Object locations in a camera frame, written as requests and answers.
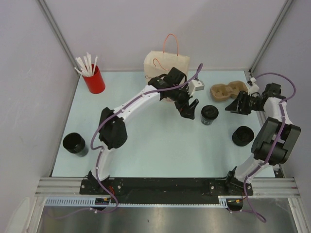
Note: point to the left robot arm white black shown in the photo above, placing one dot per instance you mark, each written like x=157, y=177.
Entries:
x=111, y=133

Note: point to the aluminium frame post right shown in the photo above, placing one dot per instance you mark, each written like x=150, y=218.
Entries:
x=272, y=32

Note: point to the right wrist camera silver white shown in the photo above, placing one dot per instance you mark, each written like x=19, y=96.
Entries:
x=253, y=87

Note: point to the white paper takeout bag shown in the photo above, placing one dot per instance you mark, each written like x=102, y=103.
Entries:
x=161, y=62

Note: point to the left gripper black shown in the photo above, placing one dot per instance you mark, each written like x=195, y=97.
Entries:
x=181, y=106

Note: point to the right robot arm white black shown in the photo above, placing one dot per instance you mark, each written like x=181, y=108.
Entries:
x=274, y=142

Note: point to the black coffee cup single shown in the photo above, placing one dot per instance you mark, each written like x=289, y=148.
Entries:
x=207, y=121

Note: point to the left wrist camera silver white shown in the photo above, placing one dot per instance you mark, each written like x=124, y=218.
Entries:
x=195, y=85

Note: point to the wrist camera silver white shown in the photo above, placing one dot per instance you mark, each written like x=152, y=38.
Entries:
x=195, y=85
x=253, y=87

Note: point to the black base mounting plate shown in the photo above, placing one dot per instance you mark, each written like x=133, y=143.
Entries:
x=180, y=191

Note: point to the aluminium frame post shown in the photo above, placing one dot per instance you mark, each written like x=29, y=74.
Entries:
x=56, y=31
x=272, y=32

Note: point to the black coffee cup left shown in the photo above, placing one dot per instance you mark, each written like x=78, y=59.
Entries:
x=75, y=144

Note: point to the brown pulp cup carrier stack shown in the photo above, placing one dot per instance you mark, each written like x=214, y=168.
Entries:
x=222, y=92

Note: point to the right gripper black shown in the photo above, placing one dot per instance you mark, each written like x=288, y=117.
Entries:
x=237, y=106

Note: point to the red plastic cup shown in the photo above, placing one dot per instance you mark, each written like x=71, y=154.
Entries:
x=95, y=83

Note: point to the aluminium frame post left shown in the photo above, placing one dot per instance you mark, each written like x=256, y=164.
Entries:
x=56, y=31

